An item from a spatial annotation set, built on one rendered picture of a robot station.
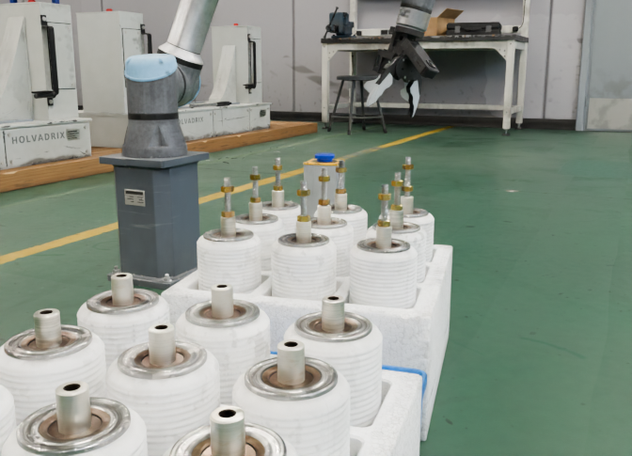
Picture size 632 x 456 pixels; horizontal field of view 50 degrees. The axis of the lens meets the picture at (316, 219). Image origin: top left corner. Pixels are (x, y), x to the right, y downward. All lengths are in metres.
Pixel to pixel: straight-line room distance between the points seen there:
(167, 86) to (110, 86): 2.28
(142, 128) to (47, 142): 1.77
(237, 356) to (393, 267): 0.33
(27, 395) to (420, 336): 0.50
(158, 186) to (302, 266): 0.69
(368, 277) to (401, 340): 0.10
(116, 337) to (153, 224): 0.89
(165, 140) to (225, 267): 0.65
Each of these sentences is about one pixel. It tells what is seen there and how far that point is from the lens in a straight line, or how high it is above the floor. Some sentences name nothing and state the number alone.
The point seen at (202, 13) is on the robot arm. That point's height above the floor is 0.63.
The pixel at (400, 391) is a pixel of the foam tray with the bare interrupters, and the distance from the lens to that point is 0.71.
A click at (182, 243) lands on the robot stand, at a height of 0.10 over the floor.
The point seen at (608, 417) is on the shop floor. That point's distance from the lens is 1.12.
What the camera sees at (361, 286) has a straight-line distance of 0.95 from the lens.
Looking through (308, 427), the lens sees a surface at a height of 0.23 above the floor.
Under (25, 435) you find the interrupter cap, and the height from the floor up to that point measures 0.25.
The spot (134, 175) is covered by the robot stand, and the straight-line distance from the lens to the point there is 1.61.
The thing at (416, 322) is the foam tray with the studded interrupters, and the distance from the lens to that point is 0.91.
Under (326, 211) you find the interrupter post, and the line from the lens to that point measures 1.09.
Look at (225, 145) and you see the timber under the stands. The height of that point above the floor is 0.03.
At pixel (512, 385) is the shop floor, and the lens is 1.17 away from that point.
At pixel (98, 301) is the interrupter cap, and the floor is 0.25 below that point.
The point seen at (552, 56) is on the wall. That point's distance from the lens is 6.18.
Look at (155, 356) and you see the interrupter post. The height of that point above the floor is 0.26.
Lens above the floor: 0.50
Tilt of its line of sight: 12 degrees down
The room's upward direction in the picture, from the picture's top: straight up
